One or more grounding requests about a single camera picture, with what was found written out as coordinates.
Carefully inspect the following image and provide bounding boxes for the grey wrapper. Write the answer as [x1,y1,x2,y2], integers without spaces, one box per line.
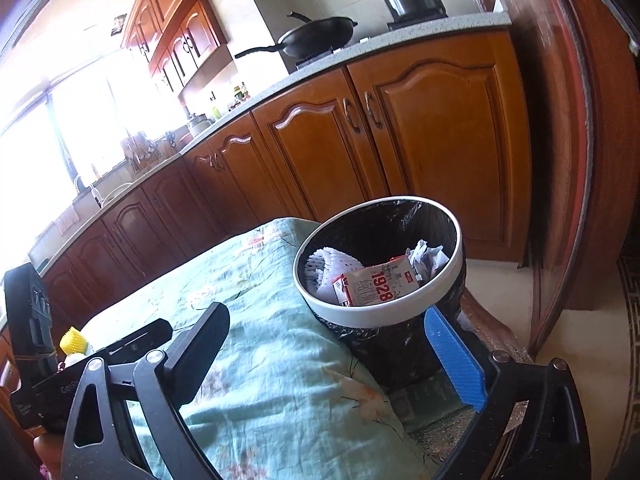
[406,240,449,285]

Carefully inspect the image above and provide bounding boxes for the white milk carton 1928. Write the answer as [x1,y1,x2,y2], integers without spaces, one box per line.
[333,256,420,307]

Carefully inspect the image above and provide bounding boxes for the white foam fruit net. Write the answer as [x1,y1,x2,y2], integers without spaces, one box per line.
[304,247,363,304]

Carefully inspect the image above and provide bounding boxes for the white rim trash bin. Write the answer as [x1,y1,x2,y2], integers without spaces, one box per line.
[293,196,465,328]

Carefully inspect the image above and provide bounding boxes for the kitchen window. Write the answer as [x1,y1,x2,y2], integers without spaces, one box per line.
[1,51,186,270]

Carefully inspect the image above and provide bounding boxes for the wooden lower kitchen cabinets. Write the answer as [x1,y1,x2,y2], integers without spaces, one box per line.
[43,20,532,337]

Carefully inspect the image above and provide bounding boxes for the wooden kitchen cabinets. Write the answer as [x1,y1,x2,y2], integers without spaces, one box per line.
[43,20,532,337]
[122,0,231,96]

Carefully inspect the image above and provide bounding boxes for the wooden upper kitchen cabinets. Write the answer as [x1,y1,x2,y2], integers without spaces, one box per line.
[122,0,231,96]

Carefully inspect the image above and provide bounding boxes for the person left hand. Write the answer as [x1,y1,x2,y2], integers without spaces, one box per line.
[34,432,64,480]

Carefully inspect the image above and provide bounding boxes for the floral teal tablecloth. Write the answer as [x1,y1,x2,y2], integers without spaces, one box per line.
[74,216,476,480]

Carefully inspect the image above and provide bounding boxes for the sink faucet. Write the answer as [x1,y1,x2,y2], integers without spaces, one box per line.
[74,176,104,209]

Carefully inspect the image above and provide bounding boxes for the white rice cooker pot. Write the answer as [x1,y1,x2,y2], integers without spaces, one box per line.
[188,114,213,136]

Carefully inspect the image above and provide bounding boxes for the condiment bottles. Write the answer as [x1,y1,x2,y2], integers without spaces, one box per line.
[233,82,250,106]

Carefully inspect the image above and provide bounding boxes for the gas stove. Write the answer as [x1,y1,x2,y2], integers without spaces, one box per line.
[294,6,452,72]

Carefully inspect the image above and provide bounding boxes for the black wok pan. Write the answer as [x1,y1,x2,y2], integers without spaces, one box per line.
[234,11,358,61]

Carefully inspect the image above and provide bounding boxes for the wooden glass door frame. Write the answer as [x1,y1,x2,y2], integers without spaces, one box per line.
[475,0,639,353]

